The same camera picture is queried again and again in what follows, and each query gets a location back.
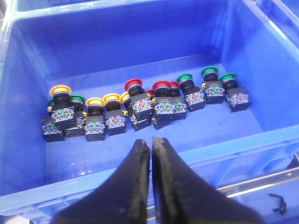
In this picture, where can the red button switch hidden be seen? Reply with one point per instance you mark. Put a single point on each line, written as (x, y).
(155, 122)

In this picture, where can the black hex key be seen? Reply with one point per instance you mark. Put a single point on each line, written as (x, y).
(282, 209)

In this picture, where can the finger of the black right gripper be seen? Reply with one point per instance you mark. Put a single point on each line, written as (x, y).
(121, 199)
(182, 197)

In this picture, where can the green button switch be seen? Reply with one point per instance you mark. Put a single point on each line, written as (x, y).
(194, 96)
(50, 131)
(236, 97)
(77, 128)
(212, 86)

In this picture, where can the yellow button switch left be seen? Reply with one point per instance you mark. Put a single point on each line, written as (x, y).
(62, 111)

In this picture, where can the red button switch centre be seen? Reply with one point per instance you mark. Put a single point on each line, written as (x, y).
(164, 107)

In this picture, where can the green button switch far left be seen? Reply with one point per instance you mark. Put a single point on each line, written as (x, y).
(50, 131)

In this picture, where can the yellow button switch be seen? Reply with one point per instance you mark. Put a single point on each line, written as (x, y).
(115, 119)
(62, 111)
(94, 123)

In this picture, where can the red button switch small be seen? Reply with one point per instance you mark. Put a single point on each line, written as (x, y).
(180, 107)

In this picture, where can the yellow button switch middle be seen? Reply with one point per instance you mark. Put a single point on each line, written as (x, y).
(94, 123)

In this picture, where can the yellow button switch hidden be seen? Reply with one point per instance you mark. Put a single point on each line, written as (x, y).
(136, 123)

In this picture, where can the yellow button switch right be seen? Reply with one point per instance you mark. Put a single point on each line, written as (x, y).
(115, 119)

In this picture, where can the blue crate beside parts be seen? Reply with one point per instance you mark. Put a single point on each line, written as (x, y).
(285, 15)

